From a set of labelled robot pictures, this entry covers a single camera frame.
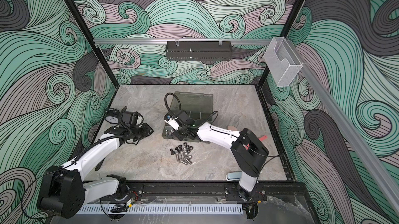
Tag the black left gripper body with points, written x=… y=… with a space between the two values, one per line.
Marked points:
x=140 y=132

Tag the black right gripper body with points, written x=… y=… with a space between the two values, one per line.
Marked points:
x=181 y=132

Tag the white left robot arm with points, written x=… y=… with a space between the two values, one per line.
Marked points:
x=64 y=191

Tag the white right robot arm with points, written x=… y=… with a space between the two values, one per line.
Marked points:
x=249 y=152

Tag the pile of screws and nuts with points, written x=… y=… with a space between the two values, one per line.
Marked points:
x=182 y=153

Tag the smoky clear compartment organizer box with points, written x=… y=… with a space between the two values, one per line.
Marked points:
x=197 y=105

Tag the black alarm clock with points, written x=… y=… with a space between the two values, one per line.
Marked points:
x=112 y=115

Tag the pale blue rectangular case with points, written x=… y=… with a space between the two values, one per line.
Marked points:
x=233 y=176

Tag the red plastic scoop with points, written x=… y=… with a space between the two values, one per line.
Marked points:
x=263 y=138

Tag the black perforated wall tray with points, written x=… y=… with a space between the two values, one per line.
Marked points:
x=198 y=51

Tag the white slotted cable duct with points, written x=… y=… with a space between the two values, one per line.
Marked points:
x=161 y=208

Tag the aluminium rail back wall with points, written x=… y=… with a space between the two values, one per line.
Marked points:
x=163 y=41

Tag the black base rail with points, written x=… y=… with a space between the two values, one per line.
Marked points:
x=228 y=190

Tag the clear acrylic wall holder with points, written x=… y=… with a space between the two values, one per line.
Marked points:
x=283 y=61

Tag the black corner frame post left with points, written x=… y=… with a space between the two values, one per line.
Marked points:
x=89 y=37

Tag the black corner frame post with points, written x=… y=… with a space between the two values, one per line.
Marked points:
x=89 y=37
x=285 y=31

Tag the black corner frame post right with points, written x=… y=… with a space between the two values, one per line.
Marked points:
x=285 y=31

